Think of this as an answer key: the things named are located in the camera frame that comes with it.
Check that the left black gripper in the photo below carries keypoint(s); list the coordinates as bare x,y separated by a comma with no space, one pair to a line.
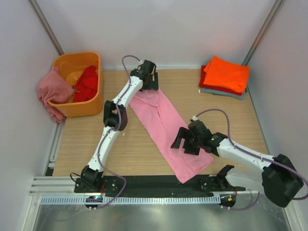
151,82

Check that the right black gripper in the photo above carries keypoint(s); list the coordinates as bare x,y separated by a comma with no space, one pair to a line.
190,143

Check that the pink t-shirt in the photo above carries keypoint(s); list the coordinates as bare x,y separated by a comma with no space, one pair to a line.
162,122

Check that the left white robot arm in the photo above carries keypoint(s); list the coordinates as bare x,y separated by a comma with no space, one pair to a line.
115,120

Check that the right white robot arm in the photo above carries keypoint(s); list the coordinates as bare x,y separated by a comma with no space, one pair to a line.
275,177

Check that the folded orange t-shirt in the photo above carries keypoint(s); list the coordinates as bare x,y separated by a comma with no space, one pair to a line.
226,76

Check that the red shirt in basket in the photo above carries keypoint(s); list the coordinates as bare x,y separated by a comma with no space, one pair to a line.
87,85

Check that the folded grey t-shirt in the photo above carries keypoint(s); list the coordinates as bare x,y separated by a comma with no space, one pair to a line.
222,93

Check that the orange plastic basket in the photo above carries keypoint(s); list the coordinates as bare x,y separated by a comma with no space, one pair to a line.
71,66

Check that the dusty pink shirt on basket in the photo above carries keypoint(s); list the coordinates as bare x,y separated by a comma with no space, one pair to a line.
53,88

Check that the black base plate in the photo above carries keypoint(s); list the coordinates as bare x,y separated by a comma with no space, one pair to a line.
157,186

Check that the white slotted cable duct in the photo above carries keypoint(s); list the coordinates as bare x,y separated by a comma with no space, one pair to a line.
98,200

